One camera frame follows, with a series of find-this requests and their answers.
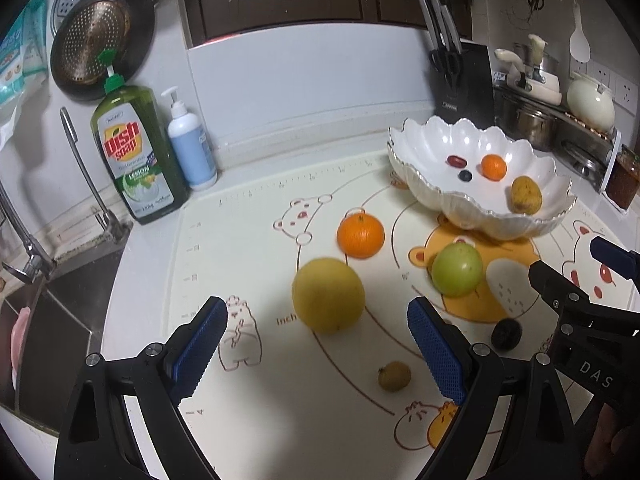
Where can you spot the small hanging scissors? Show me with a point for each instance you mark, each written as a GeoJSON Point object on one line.
{"type": "Point", "coordinates": [536, 2]}

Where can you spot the cream bear-print silicone mat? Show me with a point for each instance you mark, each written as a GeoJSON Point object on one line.
{"type": "Point", "coordinates": [260, 240]}

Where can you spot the stainless steel sink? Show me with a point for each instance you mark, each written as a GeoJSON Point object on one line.
{"type": "Point", "coordinates": [65, 310]}

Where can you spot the blueberry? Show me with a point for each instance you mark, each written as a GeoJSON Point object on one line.
{"type": "Point", "coordinates": [465, 175]}

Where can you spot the white wall outlets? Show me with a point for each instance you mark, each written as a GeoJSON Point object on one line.
{"type": "Point", "coordinates": [627, 85]}

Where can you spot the black knife block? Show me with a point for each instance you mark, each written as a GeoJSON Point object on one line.
{"type": "Point", "coordinates": [472, 85]}

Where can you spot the yellow lemon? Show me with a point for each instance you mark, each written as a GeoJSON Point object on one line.
{"type": "Point", "coordinates": [327, 295]}

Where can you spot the teal tissue pack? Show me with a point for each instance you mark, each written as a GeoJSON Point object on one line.
{"type": "Point", "coordinates": [12, 75]}
{"type": "Point", "coordinates": [40, 40]}

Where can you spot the black kitchen scissors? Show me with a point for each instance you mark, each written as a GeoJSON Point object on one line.
{"type": "Point", "coordinates": [450, 67]}

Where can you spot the slim gooseneck faucet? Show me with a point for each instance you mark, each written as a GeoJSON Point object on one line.
{"type": "Point", "coordinates": [114, 229]}

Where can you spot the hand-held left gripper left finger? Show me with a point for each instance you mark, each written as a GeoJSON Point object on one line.
{"type": "Point", "coordinates": [197, 347]}

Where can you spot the green dish soap bottle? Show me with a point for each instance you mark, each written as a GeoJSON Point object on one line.
{"type": "Point", "coordinates": [135, 150]}

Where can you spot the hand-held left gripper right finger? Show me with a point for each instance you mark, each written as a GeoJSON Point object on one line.
{"type": "Point", "coordinates": [437, 352]}

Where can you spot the red date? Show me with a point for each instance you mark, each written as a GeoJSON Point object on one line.
{"type": "Point", "coordinates": [456, 161]}

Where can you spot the orange tangerine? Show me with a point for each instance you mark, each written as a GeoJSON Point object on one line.
{"type": "Point", "coordinates": [361, 235]}
{"type": "Point", "coordinates": [494, 166]}

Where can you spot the person's right hand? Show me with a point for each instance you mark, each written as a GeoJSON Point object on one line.
{"type": "Point", "coordinates": [607, 440]}

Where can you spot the white rice paddle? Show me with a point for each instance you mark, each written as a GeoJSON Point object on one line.
{"type": "Point", "coordinates": [580, 40]}

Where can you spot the yellow-brown mango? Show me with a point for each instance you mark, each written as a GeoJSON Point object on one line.
{"type": "Point", "coordinates": [526, 195]}

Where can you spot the green apple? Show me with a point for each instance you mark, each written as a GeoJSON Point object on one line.
{"type": "Point", "coordinates": [457, 269]}

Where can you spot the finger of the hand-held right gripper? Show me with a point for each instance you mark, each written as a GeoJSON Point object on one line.
{"type": "Point", "coordinates": [615, 257]}
{"type": "Point", "coordinates": [555, 285]}

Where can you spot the brown longan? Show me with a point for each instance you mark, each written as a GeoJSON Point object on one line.
{"type": "Point", "coordinates": [395, 376]}

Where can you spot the white blue pump bottle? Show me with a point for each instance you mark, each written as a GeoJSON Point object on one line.
{"type": "Point", "coordinates": [192, 150]}

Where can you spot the steel pan lid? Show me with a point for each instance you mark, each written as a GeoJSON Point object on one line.
{"type": "Point", "coordinates": [582, 160]}

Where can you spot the stainless steel pot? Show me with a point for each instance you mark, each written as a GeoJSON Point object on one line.
{"type": "Point", "coordinates": [525, 120]}

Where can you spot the black pan with colander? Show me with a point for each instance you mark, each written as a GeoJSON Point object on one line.
{"type": "Point", "coordinates": [95, 40]}

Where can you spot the dark purple plum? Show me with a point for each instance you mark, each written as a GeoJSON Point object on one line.
{"type": "Point", "coordinates": [506, 334]}

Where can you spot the chrome kitchen faucet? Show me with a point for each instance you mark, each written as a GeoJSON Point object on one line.
{"type": "Point", "coordinates": [30, 255]}

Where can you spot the cream round kettle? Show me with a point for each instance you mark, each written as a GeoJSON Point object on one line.
{"type": "Point", "coordinates": [590, 102]}

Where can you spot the white scalloped bowl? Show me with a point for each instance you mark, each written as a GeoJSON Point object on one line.
{"type": "Point", "coordinates": [425, 160]}

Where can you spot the metal countertop shelf rack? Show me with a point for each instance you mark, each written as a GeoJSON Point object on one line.
{"type": "Point", "coordinates": [612, 160]}

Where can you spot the glass jar with red sauce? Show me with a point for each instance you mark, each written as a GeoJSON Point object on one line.
{"type": "Point", "coordinates": [625, 180]}

